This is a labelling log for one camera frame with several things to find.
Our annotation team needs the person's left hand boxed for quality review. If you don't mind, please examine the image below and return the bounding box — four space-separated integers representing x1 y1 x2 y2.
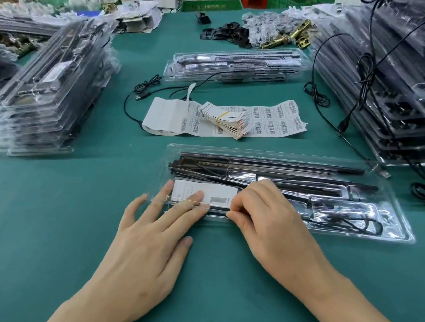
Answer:
77 173 212 322

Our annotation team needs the person's right hand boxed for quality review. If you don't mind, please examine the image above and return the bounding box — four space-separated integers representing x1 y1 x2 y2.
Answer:
217 175 349 303

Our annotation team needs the clear blister pack with rods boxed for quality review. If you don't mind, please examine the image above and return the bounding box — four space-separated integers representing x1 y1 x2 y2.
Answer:
159 136 425 247

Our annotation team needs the person's left forearm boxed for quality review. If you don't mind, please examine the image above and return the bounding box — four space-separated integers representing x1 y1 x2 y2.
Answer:
43 286 151 322

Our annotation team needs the white instruction card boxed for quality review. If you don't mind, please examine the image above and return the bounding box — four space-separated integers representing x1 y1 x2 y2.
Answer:
167 178 239 211

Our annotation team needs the banded bundle of paper tags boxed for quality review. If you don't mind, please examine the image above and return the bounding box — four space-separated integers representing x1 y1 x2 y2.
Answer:
195 101 257 141

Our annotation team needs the barcode label sheet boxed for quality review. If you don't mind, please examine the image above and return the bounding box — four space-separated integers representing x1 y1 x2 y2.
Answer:
140 78 312 154

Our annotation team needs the short stack of blister packs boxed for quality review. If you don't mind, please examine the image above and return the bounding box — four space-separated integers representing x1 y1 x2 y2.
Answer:
0 7 126 168

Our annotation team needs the sealed clear blister pack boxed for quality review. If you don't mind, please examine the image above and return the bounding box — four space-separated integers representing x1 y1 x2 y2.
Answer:
162 33 314 99

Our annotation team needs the pile of black plastic parts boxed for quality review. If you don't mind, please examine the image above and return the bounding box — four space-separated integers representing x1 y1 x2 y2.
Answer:
199 17 258 50

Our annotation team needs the black clip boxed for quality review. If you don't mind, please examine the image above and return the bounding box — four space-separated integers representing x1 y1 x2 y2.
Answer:
193 11 213 26

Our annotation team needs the pile of printed backing cards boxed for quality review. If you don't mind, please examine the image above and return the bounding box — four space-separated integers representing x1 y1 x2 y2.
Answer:
114 0 165 38

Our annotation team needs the pile of bagged brass latches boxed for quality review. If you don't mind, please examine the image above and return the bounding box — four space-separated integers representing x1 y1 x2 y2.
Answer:
239 9 320 57

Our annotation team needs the flat stack of long packs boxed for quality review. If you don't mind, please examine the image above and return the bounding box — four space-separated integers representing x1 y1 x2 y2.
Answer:
0 10 74 41

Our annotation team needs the heap of clear plastic bags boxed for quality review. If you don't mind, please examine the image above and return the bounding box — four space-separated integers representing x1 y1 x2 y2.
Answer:
0 0 121 27

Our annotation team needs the tall stack of blister packs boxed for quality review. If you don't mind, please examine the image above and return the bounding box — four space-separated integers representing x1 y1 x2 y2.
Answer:
298 0 425 171

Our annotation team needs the black usb cable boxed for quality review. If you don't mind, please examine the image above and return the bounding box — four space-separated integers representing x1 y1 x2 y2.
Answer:
122 60 224 134

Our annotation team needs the thin black cable with plug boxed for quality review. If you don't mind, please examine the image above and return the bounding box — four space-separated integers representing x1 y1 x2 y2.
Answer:
294 28 409 180

